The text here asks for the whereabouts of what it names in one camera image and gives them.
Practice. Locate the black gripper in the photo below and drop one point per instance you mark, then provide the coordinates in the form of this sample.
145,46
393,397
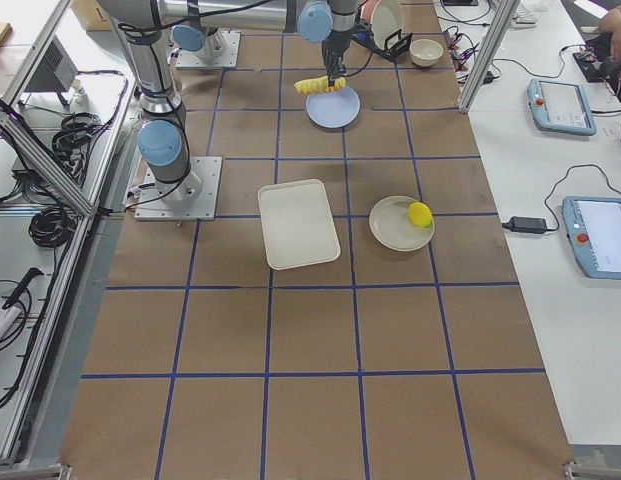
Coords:
334,53

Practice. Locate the bread pastry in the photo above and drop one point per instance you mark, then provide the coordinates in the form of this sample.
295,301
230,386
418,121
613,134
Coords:
318,85

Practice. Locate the blue plate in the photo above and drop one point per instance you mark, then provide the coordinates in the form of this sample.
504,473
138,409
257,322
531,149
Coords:
333,110

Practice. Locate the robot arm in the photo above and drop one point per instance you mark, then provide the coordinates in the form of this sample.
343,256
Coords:
201,46
331,24

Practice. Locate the black plate rack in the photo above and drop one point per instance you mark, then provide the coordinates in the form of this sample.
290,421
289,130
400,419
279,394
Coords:
364,38

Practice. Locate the pink plate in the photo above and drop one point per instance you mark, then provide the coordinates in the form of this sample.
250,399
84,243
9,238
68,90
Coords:
367,9

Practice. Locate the cream plate in rack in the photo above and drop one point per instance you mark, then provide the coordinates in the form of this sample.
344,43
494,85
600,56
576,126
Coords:
387,23

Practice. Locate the person hand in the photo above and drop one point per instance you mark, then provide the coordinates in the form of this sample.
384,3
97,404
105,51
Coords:
611,23

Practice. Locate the cream bowl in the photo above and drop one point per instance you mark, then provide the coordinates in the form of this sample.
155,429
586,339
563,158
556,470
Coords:
425,52

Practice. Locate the white rectangular tray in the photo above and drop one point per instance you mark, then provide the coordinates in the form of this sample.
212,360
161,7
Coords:
297,224

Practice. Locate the cream shallow dish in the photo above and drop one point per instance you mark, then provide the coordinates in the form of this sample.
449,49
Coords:
389,223

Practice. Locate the yellow lemon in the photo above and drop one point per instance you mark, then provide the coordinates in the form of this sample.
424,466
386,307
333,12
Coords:
420,215

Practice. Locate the far teach pendant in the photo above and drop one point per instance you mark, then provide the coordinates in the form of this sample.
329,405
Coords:
560,107

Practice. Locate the teach pendant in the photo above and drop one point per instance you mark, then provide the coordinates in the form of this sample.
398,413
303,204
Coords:
593,226
560,107

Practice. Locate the black power adapter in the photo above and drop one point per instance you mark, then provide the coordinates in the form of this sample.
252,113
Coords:
530,225

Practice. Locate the near teach pendant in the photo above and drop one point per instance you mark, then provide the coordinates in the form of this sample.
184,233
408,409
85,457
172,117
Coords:
593,226

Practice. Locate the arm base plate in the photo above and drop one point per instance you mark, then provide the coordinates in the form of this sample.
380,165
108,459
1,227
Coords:
195,198
228,60

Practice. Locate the aluminium frame post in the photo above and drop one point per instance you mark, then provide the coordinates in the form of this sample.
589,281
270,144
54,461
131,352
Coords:
488,48

